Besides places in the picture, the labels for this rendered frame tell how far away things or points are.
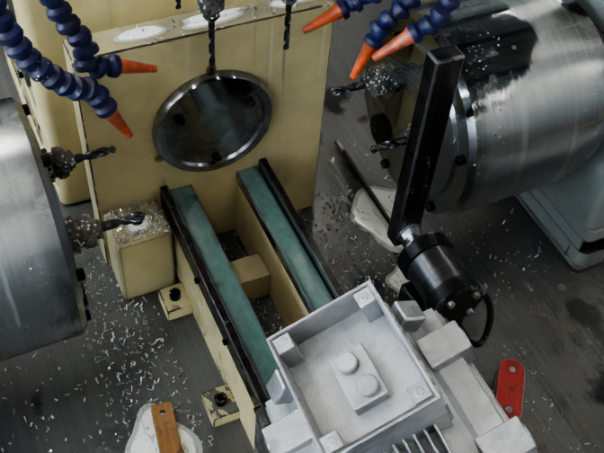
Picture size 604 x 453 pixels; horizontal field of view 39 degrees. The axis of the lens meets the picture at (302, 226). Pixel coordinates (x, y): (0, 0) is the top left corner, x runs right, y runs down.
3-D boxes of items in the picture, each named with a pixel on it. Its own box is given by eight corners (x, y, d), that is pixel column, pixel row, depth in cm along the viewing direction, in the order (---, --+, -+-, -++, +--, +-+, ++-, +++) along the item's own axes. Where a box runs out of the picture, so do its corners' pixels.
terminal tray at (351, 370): (288, 373, 77) (262, 340, 71) (392, 314, 77) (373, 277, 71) (346, 491, 70) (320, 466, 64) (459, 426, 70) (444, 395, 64)
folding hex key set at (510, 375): (496, 363, 108) (500, 355, 106) (522, 369, 108) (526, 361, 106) (490, 424, 102) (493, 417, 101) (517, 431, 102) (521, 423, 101)
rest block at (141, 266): (111, 267, 114) (101, 207, 104) (162, 252, 116) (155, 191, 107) (125, 301, 110) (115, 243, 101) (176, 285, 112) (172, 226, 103)
